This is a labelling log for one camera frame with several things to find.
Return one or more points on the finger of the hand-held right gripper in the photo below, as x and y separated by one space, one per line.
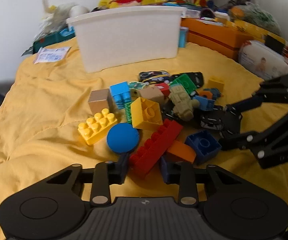
230 141
234 117

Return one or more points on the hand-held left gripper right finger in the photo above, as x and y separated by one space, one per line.
169 172

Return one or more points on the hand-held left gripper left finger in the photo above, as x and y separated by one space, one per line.
122 166

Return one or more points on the grey white toy car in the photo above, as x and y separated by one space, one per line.
211 121

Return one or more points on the blue ball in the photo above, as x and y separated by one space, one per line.
122 137

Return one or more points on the tan wooden cube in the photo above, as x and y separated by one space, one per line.
99 102

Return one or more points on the white plastic bin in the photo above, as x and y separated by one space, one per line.
129 37

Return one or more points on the orange building block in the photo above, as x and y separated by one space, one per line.
181 152

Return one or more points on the dark blue building block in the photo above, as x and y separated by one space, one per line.
204 146

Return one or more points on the long red building block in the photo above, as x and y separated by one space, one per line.
156 145

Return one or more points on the blue orange toy vehicle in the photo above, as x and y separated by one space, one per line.
210 93

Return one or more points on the small yellow building block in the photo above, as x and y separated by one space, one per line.
215 83

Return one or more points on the yellow studded building block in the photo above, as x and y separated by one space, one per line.
95 128

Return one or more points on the green flat building plate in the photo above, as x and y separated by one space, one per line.
128 113

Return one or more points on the olive green toy truck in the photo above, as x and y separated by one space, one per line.
182 102

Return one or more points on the yellow hollow building block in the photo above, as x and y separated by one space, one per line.
146 113

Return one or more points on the green building block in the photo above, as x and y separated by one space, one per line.
185 82

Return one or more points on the white wet wipes pack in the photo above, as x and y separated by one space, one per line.
264 60

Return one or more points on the light blue building block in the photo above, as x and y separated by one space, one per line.
120 92

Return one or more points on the brown wooden cube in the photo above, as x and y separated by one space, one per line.
151 95

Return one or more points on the red toy piece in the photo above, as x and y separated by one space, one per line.
162 88

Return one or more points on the teal round toy piece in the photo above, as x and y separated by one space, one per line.
136 85

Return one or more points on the orange box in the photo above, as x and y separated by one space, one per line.
209 36

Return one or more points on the black yellow toy car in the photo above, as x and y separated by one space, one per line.
154 76

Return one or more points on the yellow flat box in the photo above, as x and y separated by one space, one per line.
254 28

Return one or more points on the yellow blanket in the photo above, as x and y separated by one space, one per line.
46 92

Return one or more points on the green mesh bag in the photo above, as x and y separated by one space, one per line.
256 13

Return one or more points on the white blue paper packet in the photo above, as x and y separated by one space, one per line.
51 54

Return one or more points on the teal box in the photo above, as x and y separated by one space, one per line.
50 40

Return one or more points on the yellow red plush toy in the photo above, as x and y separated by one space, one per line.
124 0

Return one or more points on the white plush toy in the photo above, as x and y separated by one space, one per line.
59 12

